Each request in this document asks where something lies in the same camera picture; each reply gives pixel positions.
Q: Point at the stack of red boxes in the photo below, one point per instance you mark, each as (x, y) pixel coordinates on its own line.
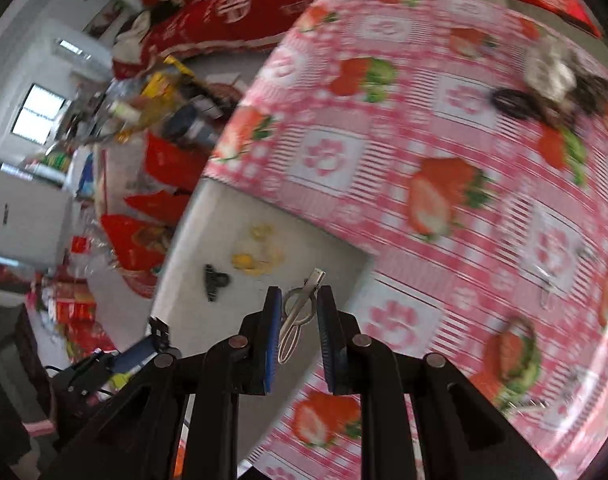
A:
(76, 310)

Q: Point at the white flocked jewelry tray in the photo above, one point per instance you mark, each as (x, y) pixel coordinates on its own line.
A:
(224, 220)

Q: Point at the red printed plastic bag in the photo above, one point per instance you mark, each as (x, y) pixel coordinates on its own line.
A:
(134, 245)

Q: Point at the silver metal hair clip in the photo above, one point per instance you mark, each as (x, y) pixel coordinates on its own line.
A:
(296, 307)

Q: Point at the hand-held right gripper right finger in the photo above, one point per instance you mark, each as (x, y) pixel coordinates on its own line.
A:
(329, 350)

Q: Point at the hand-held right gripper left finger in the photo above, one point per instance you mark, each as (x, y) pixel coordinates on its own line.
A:
(271, 345)

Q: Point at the silver rhinestone hair clip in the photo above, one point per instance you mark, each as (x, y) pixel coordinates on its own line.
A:
(549, 282)

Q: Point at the red embroidered cushion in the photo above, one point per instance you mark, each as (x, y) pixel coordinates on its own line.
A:
(224, 15)

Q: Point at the dark spotted hair claw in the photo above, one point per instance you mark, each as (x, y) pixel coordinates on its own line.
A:
(590, 92)

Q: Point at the dark blue lidded jar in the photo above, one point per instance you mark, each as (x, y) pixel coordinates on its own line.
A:
(186, 125)

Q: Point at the window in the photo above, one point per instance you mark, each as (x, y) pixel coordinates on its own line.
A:
(36, 115)

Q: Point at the white cabinet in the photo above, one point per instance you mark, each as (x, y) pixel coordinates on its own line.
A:
(19, 210)

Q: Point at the yellow snack packet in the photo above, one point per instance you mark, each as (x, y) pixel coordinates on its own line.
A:
(159, 85)

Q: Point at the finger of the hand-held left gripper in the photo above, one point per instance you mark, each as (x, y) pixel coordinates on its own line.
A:
(141, 350)

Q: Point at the black hair comb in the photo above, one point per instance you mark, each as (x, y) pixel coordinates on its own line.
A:
(514, 102)

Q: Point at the black claw hair clip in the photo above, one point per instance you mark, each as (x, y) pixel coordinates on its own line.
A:
(214, 282)

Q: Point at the pink strawberry print tablecloth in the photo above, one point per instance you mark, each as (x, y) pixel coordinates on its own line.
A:
(384, 135)

